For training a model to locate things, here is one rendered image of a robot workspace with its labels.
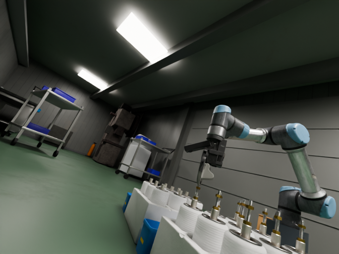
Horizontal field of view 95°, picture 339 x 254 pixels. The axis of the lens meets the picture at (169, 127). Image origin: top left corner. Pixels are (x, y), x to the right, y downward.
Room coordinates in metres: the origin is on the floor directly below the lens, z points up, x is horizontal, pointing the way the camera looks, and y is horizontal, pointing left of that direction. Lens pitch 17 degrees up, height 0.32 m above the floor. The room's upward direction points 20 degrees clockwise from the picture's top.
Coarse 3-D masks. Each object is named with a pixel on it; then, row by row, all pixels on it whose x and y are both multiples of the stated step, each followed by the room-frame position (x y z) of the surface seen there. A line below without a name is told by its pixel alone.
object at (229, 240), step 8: (224, 232) 0.44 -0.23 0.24; (224, 240) 0.43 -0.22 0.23; (232, 240) 0.40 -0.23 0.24; (240, 240) 0.39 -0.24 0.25; (224, 248) 0.42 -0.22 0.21; (232, 248) 0.40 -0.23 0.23; (240, 248) 0.39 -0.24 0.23; (248, 248) 0.38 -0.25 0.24; (256, 248) 0.38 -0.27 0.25; (264, 248) 0.40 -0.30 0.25
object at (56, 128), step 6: (48, 126) 5.57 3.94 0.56; (54, 126) 5.66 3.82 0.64; (54, 132) 5.71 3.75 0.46; (60, 132) 5.80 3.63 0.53; (66, 132) 5.89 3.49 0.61; (72, 132) 5.99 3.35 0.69; (48, 138) 5.68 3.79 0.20; (60, 138) 5.85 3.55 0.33; (66, 138) 5.95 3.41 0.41; (48, 144) 5.81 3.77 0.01; (54, 144) 5.90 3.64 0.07; (66, 144) 6.01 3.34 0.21
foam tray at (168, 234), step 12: (168, 228) 0.62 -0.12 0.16; (156, 240) 0.67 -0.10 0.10; (168, 240) 0.60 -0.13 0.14; (180, 240) 0.54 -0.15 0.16; (192, 240) 0.52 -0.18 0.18; (156, 252) 0.65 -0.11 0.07; (168, 252) 0.58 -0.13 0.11; (180, 252) 0.52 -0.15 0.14; (192, 252) 0.48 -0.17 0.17; (204, 252) 0.46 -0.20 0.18
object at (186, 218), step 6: (180, 210) 0.64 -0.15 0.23; (186, 210) 0.61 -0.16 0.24; (192, 210) 0.60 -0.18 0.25; (180, 216) 0.63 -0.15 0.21; (186, 216) 0.61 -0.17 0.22; (192, 216) 0.60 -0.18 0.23; (180, 222) 0.62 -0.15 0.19; (186, 222) 0.61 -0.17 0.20; (192, 222) 0.60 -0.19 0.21; (180, 228) 0.61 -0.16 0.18; (186, 228) 0.60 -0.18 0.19; (192, 228) 0.60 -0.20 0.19
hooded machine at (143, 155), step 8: (144, 136) 4.98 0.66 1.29; (136, 144) 4.87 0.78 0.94; (128, 152) 5.00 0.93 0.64; (144, 152) 4.88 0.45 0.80; (128, 160) 4.86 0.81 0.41; (136, 160) 4.77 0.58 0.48; (144, 160) 4.96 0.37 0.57; (120, 168) 5.04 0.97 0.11; (144, 168) 5.03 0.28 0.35; (136, 176) 4.96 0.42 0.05
